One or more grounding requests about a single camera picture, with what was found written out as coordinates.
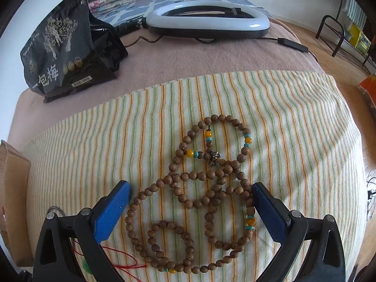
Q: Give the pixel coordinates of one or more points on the black clothes rack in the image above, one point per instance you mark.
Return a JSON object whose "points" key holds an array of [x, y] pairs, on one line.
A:
{"points": [[342, 3]]}

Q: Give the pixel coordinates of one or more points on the striped hanging towel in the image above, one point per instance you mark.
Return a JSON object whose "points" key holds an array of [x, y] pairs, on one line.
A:
{"points": [[357, 14]]}

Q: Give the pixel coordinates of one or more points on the black metal shoe rack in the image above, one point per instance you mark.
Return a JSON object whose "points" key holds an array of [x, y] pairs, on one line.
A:
{"points": [[320, 25]]}

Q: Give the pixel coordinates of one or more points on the pink blanket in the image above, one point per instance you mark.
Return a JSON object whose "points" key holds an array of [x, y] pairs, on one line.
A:
{"points": [[176, 58]]}

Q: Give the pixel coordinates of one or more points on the striped cloth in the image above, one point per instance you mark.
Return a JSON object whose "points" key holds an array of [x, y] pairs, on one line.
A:
{"points": [[293, 123]]}

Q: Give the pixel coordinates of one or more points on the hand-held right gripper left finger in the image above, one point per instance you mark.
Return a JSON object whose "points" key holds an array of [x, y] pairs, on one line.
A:
{"points": [[111, 208]]}

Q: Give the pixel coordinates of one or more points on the black snack bag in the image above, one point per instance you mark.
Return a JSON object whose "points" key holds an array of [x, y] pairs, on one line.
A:
{"points": [[58, 50]]}

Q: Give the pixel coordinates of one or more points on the cardboard box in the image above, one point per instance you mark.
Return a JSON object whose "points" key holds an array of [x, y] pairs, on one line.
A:
{"points": [[14, 196]]}

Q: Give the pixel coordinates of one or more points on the yellow box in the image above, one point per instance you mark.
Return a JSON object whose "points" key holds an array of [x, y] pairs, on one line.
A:
{"points": [[359, 39]]}

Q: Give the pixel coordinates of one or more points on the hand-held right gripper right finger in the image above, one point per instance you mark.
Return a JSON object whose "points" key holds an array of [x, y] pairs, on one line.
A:
{"points": [[270, 211]]}

